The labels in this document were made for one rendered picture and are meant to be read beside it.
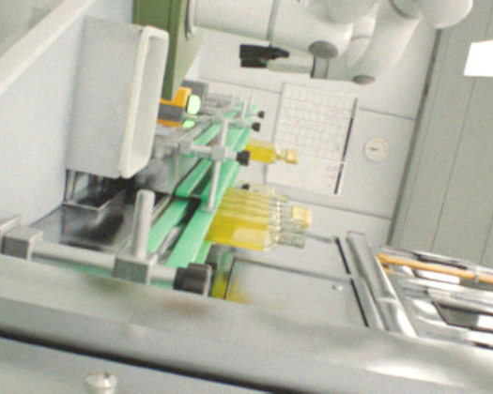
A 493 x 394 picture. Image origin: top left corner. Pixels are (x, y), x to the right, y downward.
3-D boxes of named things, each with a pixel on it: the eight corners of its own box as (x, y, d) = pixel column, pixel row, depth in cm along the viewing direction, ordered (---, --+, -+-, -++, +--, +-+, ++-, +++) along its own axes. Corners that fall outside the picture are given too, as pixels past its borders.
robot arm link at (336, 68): (385, 52, 121) (385, 13, 125) (333, 48, 121) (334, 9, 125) (371, 90, 135) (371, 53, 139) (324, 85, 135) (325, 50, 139)
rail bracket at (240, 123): (210, 123, 164) (259, 132, 164) (215, 97, 162) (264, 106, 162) (212, 122, 168) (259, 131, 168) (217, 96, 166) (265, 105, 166)
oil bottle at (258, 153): (221, 154, 223) (296, 169, 223) (223, 139, 222) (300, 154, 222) (223, 152, 228) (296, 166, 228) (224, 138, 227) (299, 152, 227)
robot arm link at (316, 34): (268, 25, 112) (352, 43, 111) (281, -29, 116) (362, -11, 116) (264, 54, 121) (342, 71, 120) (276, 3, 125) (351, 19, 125)
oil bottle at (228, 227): (167, 234, 116) (277, 255, 116) (171, 205, 114) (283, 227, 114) (172, 226, 121) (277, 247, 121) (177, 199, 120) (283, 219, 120)
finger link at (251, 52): (270, 46, 129) (239, 44, 129) (270, 43, 126) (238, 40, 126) (269, 61, 129) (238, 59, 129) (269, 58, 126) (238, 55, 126)
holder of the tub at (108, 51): (60, 204, 89) (111, 214, 89) (84, 15, 83) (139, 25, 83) (94, 183, 106) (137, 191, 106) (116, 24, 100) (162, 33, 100)
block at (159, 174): (131, 189, 107) (170, 196, 107) (140, 136, 105) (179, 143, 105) (136, 185, 111) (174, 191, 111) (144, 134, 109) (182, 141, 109)
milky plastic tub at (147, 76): (67, 170, 88) (125, 181, 88) (88, 14, 83) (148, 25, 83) (100, 154, 105) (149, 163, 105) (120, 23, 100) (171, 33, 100)
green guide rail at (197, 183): (174, 194, 112) (217, 203, 112) (175, 189, 111) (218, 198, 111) (238, 119, 283) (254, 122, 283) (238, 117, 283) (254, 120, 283)
